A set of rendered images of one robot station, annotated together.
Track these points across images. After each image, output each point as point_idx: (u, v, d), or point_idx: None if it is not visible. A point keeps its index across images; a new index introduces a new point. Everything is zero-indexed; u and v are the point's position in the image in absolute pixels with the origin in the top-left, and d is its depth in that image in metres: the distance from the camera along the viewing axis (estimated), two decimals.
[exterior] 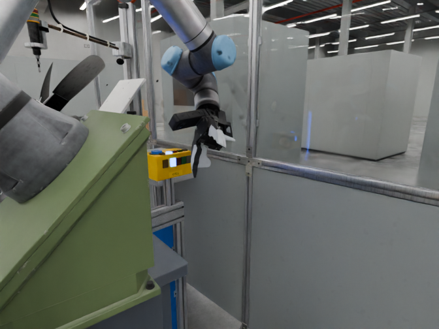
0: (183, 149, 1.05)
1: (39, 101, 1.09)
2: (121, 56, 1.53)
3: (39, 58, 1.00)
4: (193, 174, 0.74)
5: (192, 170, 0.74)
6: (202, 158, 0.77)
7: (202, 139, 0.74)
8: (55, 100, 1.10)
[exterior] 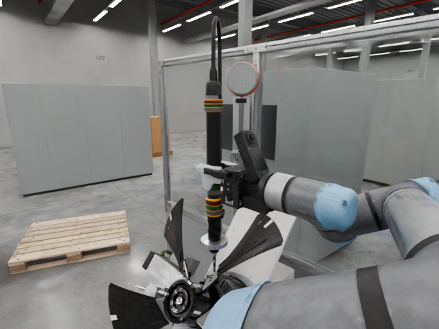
0: None
1: (196, 285, 0.81)
2: None
3: (216, 254, 0.73)
4: None
5: None
6: None
7: None
8: (215, 279, 0.82)
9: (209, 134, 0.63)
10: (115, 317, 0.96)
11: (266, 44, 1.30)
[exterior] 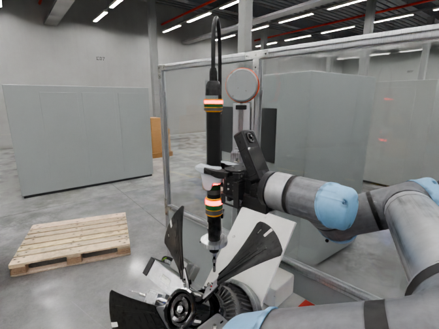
0: None
1: (196, 294, 0.81)
2: None
3: (216, 254, 0.73)
4: None
5: None
6: None
7: None
8: (215, 288, 0.83)
9: (208, 134, 0.64)
10: (116, 324, 0.97)
11: (265, 51, 1.31)
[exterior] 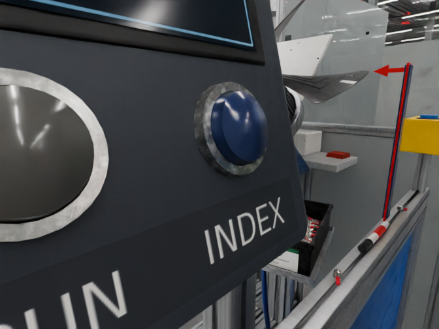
0: None
1: None
2: None
3: None
4: None
5: None
6: None
7: None
8: None
9: None
10: None
11: None
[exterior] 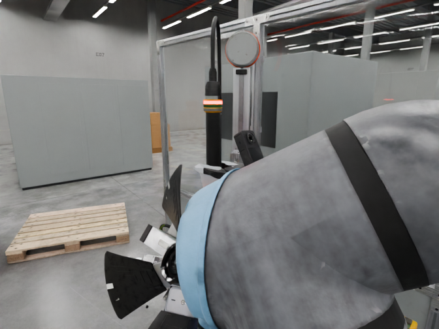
0: (407, 322, 0.74)
1: None
2: None
3: None
4: None
5: None
6: None
7: None
8: None
9: (208, 135, 0.63)
10: (168, 187, 1.03)
11: (266, 14, 1.27)
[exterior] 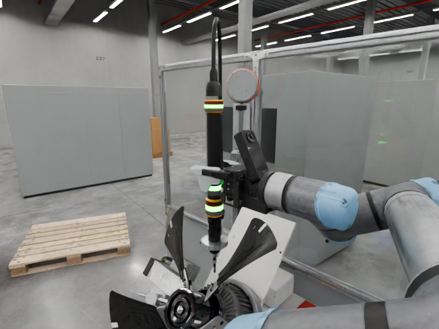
0: None
1: (196, 322, 0.77)
2: None
3: (216, 255, 0.73)
4: None
5: None
6: None
7: None
8: None
9: (209, 135, 0.64)
10: (171, 226, 1.06)
11: (265, 51, 1.31)
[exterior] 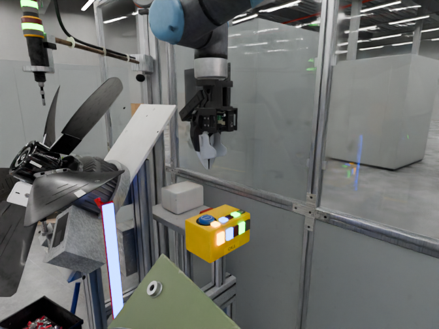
0: (239, 212, 0.77)
1: (34, 163, 0.76)
2: (142, 72, 1.25)
3: (44, 86, 0.72)
4: (206, 165, 0.69)
5: (204, 160, 0.69)
6: (217, 146, 0.67)
7: None
8: None
9: None
10: None
11: None
